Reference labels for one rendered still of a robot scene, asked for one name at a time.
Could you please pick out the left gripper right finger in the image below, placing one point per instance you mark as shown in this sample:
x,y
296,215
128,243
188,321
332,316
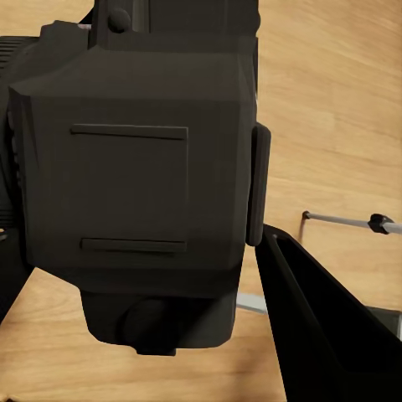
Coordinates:
x,y
330,347

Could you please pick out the digital camera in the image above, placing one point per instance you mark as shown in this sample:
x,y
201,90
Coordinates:
x,y
130,151

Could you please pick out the camera tripod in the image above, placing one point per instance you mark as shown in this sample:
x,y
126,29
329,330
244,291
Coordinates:
x,y
379,223

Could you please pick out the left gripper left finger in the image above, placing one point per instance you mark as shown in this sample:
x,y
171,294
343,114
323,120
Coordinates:
x,y
14,269

